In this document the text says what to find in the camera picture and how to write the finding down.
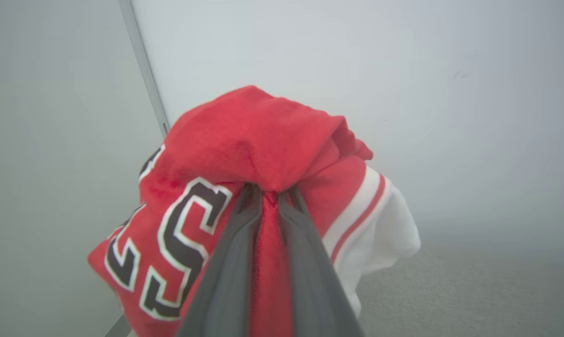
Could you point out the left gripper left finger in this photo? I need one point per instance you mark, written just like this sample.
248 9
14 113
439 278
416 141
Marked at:
226 281

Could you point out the red and white jersey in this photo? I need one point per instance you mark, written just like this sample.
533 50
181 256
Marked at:
263 140

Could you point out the grey wall trim strip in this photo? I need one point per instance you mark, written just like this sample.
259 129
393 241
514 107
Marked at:
144 65

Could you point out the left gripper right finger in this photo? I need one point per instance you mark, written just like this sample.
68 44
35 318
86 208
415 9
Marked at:
312 285

